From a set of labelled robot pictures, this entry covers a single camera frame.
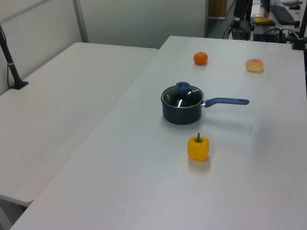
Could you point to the black computer mouse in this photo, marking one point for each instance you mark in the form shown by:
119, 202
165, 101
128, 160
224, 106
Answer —
294, 7

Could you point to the black clamp-mounted camera stand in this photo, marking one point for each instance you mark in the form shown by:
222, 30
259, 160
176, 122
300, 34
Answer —
302, 32

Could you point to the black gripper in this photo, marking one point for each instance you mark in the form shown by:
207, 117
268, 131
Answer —
239, 7

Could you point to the black keyboard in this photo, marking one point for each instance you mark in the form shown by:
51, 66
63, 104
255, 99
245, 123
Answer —
283, 14

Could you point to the black electronic device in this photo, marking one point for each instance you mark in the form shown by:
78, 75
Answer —
237, 31

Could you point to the dark blue saucepan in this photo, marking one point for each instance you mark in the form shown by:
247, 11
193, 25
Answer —
180, 116

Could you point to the black control box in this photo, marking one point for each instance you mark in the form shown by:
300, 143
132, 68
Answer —
266, 37

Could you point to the glass lid with blue knob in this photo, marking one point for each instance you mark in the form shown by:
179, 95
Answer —
183, 87

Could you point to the orange mandarin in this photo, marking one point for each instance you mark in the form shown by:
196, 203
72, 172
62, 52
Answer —
200, 58

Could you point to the black camera stand with base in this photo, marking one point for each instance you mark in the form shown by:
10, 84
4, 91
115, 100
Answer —
15, 73

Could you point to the yellow bell pepper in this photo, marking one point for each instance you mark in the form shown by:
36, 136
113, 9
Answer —
197, 149

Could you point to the yellow flat object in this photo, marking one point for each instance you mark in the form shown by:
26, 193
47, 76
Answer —
261, 20

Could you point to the pale yellow-pink peach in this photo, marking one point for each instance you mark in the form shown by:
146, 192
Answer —
254, 65

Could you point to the grey metal partition post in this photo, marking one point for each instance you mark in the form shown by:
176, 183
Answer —
80, 21

